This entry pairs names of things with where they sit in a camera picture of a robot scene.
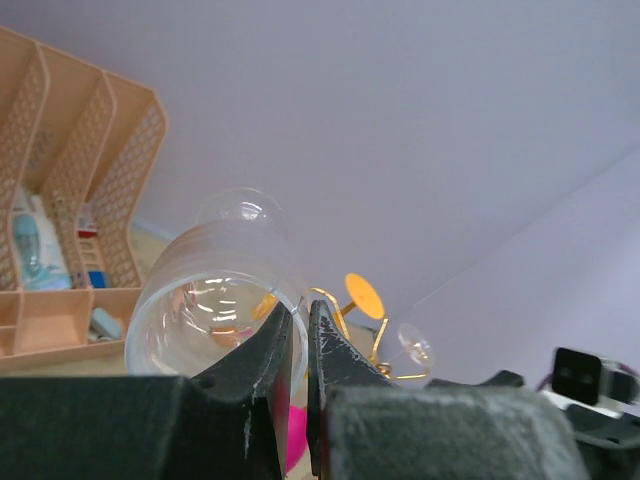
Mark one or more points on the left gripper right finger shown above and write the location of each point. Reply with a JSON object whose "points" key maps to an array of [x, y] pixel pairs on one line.
{"points": [[362, 426]]}

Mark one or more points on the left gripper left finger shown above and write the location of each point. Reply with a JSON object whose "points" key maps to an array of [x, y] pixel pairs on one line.
{"points": [[228, 422]]}

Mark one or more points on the pink plastic wine glass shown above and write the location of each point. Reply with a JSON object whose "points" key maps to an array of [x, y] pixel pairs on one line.
{"points": [[296, 440]]}

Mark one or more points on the clear champagne flute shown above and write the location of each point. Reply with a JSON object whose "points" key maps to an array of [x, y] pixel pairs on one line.
{"points": [[414, 345]]}

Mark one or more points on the yellow plastic wine glass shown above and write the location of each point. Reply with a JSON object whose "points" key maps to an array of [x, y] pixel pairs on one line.
{"points": [[363, 296]]}

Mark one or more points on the clear wine glass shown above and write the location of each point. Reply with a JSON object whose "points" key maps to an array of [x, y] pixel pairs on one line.
{"points": [[214, 286]]}

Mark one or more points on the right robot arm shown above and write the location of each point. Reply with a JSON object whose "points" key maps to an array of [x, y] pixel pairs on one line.
{"points": [[575, 415]]}

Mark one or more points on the blue eraser case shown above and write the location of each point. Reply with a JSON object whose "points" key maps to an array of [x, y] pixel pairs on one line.
{"points": [[104, 326]]}

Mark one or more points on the blue white tube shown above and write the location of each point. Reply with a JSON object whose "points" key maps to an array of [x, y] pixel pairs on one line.
{"points": [[42, 264]]}

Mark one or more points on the peach plastic desk organizer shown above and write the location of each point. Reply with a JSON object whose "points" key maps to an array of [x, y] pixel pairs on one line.
{"points": [[85, 140]]}

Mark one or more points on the gold wire wine glass rack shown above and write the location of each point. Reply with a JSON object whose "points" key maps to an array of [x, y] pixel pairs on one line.
{"points": [[367, 339]]}

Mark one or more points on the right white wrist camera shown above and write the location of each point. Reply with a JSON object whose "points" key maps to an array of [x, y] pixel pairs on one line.
{"points": [[590, 380]]}

